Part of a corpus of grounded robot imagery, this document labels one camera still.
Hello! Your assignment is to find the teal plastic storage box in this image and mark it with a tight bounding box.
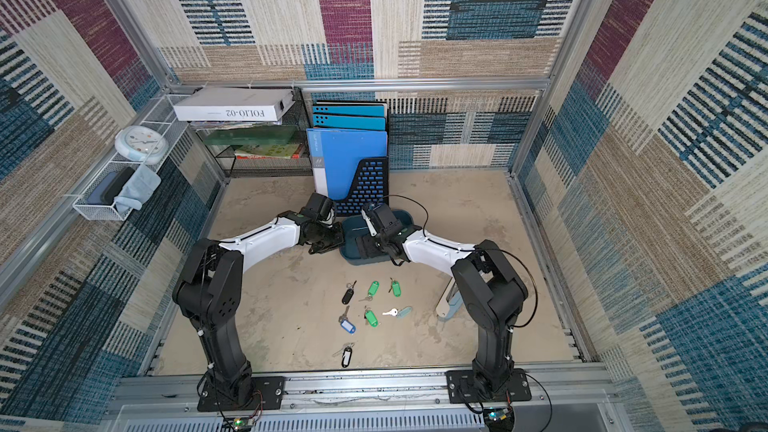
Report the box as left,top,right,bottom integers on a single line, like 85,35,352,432
340,215,404,266

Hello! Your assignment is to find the black fob key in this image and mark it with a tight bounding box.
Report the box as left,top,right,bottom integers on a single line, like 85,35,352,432
341,282,356,305

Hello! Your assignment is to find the light blue tag key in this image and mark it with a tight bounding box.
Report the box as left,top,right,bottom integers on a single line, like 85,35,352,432
382,306,412,318

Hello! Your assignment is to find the solid green tag key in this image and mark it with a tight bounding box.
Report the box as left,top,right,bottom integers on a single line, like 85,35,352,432
364,307,379,327

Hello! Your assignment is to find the black white tag key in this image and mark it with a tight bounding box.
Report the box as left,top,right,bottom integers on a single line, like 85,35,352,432
334,343,354,368

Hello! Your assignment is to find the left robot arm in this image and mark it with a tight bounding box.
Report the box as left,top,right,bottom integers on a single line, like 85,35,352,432
172,193,344,412

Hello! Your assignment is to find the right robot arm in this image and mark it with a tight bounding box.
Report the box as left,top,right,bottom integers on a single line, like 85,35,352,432
362,203,532,403

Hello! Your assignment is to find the white folio box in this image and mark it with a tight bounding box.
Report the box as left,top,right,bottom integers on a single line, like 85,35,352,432
173,87,295,122

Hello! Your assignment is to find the black mesh file holder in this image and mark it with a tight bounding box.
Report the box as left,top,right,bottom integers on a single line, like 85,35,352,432
333,157,389,217

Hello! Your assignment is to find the blue folder front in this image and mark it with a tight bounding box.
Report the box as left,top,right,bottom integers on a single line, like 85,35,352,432
307,128,388,200

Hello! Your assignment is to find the colourful book stack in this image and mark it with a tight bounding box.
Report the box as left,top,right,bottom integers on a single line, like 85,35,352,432
234,143,304,159

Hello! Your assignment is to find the teal folder middle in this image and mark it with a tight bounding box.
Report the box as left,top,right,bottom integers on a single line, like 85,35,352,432
312,113,386,131

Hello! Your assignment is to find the teal folder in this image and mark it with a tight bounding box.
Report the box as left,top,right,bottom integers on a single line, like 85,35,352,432
312,113,386,131
312,101,387,118

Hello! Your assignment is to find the teal folder back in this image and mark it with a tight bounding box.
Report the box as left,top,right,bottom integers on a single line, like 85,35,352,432
312,101,387,118

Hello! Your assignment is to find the light blue cloth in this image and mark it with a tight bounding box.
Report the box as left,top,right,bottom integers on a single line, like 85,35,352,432
114,165,161,215

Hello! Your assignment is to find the white round clock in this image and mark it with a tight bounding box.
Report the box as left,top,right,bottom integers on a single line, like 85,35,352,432
114,125,169,166

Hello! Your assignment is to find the dark blue case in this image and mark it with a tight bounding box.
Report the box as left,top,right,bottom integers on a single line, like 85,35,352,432
85,167,135,206

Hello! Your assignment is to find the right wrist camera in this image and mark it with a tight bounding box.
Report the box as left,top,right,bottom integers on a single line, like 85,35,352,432
361,210,378,237

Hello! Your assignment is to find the black wire shelf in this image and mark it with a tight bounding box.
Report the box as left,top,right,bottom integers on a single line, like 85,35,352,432
190,88,311,178

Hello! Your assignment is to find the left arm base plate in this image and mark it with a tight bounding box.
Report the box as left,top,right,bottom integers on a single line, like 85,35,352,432
196,373,285,412

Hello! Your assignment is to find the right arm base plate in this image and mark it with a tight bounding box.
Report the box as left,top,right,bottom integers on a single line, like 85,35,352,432
445,368,532,404

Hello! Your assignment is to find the white wire basket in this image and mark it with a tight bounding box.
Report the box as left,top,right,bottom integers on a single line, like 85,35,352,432
72,94,187,222

